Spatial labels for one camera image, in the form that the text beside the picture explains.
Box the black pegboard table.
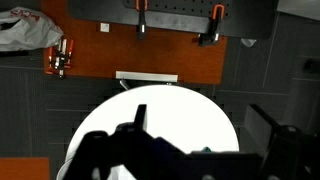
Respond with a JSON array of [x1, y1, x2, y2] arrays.
[[67, 0, 279, 39]]

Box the small white paper square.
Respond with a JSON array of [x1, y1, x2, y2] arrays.
[[100, 23, 110, 32]]

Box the orange clamps pile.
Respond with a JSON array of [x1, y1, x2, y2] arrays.
[[45, 38, 74, 79]]

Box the white table base foot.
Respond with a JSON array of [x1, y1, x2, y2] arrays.
[[116, 71, 178, 90]]

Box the orange bar clamp right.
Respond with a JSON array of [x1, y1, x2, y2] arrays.
[[198, 4, 225, 46]]

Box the teal capped marker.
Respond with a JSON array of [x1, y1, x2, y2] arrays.
[[202, 147, 212, 152]]

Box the orange bar clamp left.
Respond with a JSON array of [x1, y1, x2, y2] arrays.
[[135, 0, 148, 40]]

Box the orange carpet tile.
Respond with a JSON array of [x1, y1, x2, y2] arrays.
[[40, 0, 227, 84]]

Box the orange bar clamp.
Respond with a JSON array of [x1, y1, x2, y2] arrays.
[[198, 4, 225, 46], [135, 0, 148, 40]]

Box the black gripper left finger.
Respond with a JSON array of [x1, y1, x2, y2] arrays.
[[134, 104, 147, 130]]

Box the round white table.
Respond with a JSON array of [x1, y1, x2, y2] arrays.
[[55, 85, 239, 180]]

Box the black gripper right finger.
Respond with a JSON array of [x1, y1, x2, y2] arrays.
[[244, 104, 280, 153]]

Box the white plastic bag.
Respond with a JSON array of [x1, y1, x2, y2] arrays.
[[0, 7, 64, 52]]

